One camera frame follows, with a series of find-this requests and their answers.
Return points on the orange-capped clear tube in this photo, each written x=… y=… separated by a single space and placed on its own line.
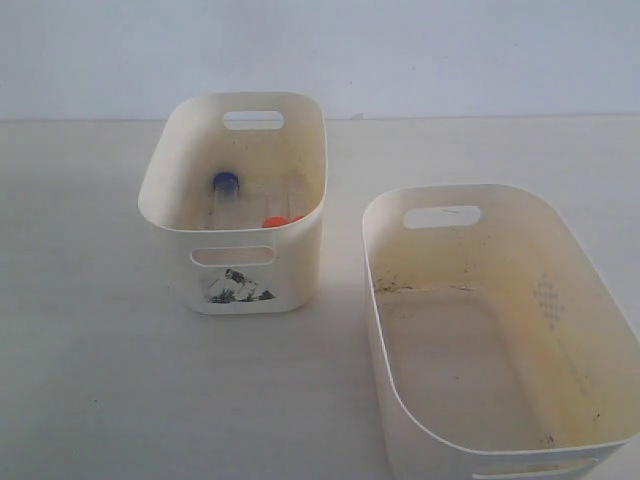
x=276 y=213
x=296 y=208

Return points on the blue-capped clear tube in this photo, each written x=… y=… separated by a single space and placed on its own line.
x=225 y=201

